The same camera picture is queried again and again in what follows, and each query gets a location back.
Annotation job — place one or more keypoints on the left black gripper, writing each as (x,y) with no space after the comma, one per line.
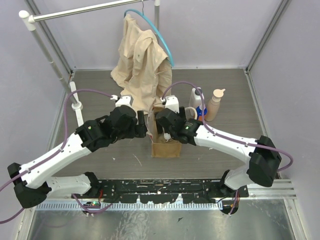
(141,124)

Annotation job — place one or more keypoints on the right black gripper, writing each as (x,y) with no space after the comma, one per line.
(182,114)

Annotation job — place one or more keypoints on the green bottle beige cap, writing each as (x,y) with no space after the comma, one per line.
(166,137)

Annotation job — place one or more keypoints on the brown canvas bag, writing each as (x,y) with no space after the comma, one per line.
(170,149)

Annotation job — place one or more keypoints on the blue cap bottle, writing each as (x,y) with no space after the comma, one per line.
(201,112)

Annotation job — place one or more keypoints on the white bottle black cap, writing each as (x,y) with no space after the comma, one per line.
(195,97)

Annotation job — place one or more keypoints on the beige pink bottle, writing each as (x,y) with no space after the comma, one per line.
(213,104)

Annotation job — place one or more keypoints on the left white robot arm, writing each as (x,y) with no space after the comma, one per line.
(35,181)

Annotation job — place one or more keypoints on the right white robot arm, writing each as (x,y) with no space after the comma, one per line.
(261,162)

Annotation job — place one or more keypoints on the beige shirt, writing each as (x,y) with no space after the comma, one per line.
(143,69)

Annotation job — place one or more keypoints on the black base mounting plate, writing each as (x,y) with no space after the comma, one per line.
(157,191)

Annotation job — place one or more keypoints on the white clothes rack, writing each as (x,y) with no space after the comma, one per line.
(33,16)

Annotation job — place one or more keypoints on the blue clothes hanger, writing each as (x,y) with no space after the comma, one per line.
(155,27)

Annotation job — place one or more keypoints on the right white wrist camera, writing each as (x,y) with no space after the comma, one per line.
(171,102)

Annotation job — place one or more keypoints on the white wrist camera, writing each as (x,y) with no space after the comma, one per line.
(171,102)
(124,100)

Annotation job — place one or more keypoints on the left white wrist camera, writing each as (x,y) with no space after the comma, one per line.
(124,100)

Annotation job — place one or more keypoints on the aluminium front rail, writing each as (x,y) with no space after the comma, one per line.
(281,189)

